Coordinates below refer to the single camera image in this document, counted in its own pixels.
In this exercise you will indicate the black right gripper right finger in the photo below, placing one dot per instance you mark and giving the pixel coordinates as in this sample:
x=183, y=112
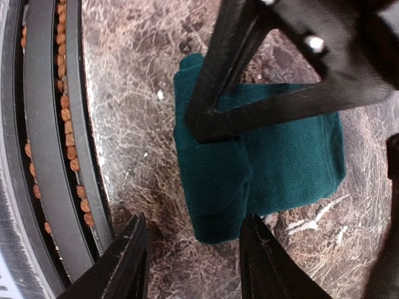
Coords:
x=267, y=270

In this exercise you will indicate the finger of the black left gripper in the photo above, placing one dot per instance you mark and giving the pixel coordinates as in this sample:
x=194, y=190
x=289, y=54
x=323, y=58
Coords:
x=270, y=62

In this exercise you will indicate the dark green sock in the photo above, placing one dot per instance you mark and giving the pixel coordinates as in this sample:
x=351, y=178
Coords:
x=264, y=171

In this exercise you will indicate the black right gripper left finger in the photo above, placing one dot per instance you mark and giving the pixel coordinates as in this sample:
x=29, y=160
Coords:
x=122, y=271

